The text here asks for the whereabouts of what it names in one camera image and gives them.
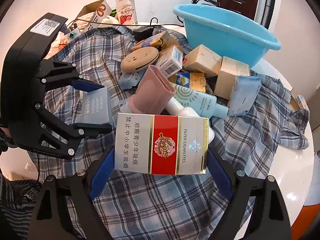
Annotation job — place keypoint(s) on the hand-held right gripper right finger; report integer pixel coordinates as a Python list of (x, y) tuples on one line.
[(220, 177)]

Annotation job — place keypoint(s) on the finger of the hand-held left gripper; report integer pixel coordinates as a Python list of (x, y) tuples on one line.
[(92, 128), (85, 86)]

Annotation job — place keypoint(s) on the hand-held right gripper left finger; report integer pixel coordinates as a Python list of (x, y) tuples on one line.
[(101, 177)]

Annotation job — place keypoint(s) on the grey small packet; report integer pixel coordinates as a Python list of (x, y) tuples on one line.
[(97, 106)]

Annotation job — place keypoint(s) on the red white cigarette carton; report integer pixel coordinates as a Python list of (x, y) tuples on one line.
[(162, 145)]

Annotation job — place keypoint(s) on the light blue wipes pack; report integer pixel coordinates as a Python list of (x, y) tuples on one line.
[(243, 95)]

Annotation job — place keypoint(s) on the blue plastic basin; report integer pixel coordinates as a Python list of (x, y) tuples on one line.
[(225, 35)]

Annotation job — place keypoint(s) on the light blue printed packet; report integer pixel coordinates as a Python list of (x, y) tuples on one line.
[(131, 78)]

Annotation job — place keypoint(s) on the orange snack bag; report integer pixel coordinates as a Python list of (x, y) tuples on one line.
[(57, 46)]

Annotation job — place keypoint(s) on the green label brush cup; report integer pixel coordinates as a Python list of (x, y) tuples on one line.
[(73, 35)]

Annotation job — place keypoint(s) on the round beige compact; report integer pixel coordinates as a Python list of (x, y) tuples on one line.
[(140, 60)]

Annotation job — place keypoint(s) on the white plastic bag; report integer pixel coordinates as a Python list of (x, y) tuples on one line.
[(85, 23)]

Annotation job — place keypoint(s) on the blue plaid shirt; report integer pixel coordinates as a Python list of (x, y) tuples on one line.
[(162, 205)]

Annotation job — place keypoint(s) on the pink plastic cup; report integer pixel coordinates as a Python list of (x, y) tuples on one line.
[(152, 90)]

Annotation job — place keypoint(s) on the white plastic object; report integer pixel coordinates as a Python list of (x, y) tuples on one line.
[(108, 21)]

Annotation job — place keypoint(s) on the white lotion bottle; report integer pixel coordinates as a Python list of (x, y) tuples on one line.
[(186, 111)]

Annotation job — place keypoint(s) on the brown cardboard box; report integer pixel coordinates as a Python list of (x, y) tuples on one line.
[(100, 10)]

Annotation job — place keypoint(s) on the black power adapter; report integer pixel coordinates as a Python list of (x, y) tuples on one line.
[(143, 32)]

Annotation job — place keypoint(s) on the teal swirl print tube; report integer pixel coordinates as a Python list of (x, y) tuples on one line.
[(197, 100)]

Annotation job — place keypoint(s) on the gold blue packet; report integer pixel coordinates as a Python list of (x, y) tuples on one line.
[(152, 41)]

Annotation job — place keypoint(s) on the red cap milk bottle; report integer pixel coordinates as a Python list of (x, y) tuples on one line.
[(125, 10)]

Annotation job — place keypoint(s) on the striped knit sweater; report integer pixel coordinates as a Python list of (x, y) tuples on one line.
[(17, 205)]

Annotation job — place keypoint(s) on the white barcode box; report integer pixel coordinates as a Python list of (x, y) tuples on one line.
[(170, 62)]

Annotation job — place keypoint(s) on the orange chair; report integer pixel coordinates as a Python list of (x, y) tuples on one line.
[(300, 222)]

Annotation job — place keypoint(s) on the small tan box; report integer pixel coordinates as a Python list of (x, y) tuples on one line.
[(175, 43)]

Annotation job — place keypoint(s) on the gold blue box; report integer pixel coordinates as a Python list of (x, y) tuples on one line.
[(190, 81)]

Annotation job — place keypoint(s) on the beige cardboard box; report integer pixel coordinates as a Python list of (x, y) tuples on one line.
[(202, 60), (230, 75)]

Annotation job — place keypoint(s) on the small pink object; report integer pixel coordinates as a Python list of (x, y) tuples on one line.
[(185, 59)]

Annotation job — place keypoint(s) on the small gold box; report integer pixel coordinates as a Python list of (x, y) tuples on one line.
[(296, 102)]

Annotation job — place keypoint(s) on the small blue white box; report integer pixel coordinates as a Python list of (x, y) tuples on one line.
[(303, 102)]

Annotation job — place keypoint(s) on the black framed glass door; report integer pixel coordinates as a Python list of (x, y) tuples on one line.
[(268, 2)]

